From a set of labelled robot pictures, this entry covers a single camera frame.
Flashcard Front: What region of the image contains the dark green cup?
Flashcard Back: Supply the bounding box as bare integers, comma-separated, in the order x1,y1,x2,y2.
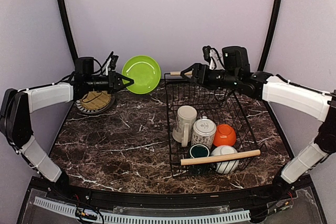
188,144,210,158

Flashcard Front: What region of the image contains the black wire dish rack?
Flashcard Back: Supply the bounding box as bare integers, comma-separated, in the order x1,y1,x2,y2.
164,73,264,177

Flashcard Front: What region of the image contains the white slotted cable duct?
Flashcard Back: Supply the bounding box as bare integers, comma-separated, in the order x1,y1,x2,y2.
33,196,250,224

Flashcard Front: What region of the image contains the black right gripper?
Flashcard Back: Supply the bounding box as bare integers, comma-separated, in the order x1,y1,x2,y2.
181,62,240,90

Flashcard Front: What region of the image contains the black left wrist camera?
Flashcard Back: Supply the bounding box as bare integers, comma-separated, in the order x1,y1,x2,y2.
106,51,119,75

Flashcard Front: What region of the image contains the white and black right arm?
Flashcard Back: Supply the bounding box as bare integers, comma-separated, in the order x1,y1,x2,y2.
180,46,335,200

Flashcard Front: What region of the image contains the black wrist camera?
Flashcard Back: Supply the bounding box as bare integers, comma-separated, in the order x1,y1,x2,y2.
106,51,119,75
202,46,217,70

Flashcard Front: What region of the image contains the green leaf-shaped dish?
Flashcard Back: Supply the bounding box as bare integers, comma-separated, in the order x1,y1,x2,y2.
122,55,161,94

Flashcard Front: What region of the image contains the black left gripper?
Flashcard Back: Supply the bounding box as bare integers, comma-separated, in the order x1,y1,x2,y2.
86,70,134,93

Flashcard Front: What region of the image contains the orange bowl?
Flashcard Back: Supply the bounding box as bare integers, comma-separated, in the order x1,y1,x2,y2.
213,124,237,147

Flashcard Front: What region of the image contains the white bowl with black stripes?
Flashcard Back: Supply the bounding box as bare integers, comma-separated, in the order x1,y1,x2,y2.
211,145,239,174

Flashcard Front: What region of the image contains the grey reindeer snowflake plate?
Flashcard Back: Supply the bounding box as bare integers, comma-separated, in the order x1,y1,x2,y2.
76,95,116,116

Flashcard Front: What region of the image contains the white mug with grey pattern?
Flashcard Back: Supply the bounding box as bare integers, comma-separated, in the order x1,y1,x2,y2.
172,105,197,147

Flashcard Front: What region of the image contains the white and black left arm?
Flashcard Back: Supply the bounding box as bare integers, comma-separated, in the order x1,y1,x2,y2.
1,56,134,201

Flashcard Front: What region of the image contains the yellow woven plate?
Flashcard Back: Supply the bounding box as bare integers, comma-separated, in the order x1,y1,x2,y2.
79,91,111,110

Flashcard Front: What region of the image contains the white plate with black stripes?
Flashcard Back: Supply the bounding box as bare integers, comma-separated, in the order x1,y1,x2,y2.
76,98,112,114

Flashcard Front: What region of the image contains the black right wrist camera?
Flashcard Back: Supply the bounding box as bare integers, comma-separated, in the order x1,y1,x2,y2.
202,46,217,70

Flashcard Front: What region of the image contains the white cup with black characters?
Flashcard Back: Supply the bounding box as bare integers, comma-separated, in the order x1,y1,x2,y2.
191,116,217,149

